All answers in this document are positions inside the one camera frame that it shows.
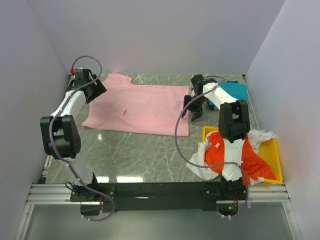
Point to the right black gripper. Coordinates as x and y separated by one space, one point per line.
197 112

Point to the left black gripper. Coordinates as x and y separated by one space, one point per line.
99 89

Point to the pink t shirt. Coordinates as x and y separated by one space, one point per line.
142 109

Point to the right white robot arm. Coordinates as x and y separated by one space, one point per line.
233 126

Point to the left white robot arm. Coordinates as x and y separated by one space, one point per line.
60 136

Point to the folded teal t shirt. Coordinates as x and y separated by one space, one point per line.
236 90

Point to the white t shirt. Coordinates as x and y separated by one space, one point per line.
207 174

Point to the orange t shirt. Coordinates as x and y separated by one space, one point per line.
255 167

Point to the yellow plastic bin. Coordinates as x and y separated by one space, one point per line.
260 155

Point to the black base beam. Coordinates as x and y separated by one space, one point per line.
144 196

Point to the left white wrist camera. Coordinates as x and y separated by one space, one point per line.
74 70

